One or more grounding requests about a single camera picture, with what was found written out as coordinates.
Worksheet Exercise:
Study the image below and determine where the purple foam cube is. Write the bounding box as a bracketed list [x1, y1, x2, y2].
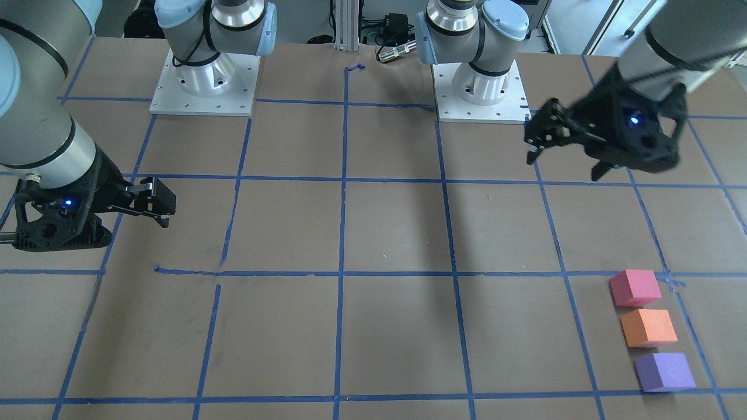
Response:
[633, 352, 696, 393]

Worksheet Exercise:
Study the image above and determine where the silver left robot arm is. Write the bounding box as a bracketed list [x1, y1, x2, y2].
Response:
[414, 1, 746, 181]

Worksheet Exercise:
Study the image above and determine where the pink foam cube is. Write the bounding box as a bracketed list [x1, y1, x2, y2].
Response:
[608, 269, 662, 307]

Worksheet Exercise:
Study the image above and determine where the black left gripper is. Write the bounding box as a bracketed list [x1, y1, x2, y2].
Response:
[525, 64, 687, 183]

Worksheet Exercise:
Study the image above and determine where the black power adapter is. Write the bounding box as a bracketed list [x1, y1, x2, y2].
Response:
[381, 13, 410, 46]

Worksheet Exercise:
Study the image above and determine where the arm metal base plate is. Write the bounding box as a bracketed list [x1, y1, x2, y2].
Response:
[149, 51, 261, 117]
[431, 61, 530, 124]

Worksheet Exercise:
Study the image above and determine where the aluminium frame post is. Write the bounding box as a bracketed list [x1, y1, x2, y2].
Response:
[331, 0, 361, 55]

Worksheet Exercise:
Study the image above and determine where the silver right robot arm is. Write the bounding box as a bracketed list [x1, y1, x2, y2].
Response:
[1, 1, 277, 252]

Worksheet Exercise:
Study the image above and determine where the silver cylindrical connector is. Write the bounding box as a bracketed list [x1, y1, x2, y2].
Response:
[376, 40, 418, 64]

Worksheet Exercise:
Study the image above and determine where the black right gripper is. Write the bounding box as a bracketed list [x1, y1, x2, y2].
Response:
[13, 146, 177, 251]

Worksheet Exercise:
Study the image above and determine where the orange foam cube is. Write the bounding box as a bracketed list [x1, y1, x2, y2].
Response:
[620, 309, 679, 348]

